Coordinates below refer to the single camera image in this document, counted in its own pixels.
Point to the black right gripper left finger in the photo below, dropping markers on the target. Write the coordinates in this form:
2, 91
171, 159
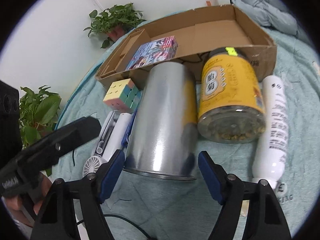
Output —
56, 218

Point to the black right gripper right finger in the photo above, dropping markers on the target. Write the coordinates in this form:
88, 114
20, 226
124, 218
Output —
264, 216

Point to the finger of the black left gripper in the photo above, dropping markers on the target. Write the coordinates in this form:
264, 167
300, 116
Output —
22, 173

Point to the white spray bottle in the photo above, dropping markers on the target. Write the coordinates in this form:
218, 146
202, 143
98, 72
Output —
270, 156

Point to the white handheld fan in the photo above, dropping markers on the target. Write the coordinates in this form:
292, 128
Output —
93, 163

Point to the blue stapler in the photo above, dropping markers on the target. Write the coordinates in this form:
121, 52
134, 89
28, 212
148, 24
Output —
128, 130

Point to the silver metal can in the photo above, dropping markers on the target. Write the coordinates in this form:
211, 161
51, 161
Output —
164, 133

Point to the yellow label glass jar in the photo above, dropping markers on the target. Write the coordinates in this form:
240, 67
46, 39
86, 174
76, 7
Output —
231, 108

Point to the colourful picture book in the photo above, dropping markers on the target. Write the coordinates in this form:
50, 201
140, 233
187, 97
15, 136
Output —
154, 51

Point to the person's left hand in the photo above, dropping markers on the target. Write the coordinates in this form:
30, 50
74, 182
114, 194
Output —
15, 204

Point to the large green potted plant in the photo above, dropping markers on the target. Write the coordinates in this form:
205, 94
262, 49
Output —
38, 114

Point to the white curved plastic case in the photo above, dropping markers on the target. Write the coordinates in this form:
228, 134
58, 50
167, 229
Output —
105, 133

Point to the pastel rubiks cube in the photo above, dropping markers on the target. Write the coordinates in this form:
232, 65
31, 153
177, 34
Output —
123, 96

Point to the small green potted plant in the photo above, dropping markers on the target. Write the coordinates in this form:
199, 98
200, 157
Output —
114, 22

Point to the large flat cardboard box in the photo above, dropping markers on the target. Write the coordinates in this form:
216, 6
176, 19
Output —
197, 32

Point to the light blue puffer jacket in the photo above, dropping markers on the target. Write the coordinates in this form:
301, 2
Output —
271, 13

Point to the small orange white can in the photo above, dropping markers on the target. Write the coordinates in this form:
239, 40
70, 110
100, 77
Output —
212, 3

